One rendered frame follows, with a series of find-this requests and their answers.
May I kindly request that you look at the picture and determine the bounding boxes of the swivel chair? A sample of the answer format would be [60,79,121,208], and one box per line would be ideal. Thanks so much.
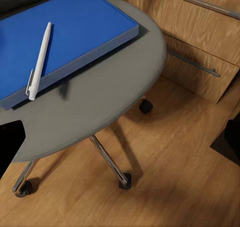
[0,0,167,198]

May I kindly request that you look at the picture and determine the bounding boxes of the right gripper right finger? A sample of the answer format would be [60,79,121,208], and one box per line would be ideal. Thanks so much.
[224,119,240,160]

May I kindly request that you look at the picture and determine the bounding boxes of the folder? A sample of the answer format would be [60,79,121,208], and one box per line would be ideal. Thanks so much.
[0,0,139,111]

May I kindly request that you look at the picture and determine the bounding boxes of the pen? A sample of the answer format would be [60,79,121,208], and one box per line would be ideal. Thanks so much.
[26,22,52,101]

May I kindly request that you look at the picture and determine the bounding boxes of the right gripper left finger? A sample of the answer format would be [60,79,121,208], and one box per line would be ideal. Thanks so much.
[0,120,26,180]

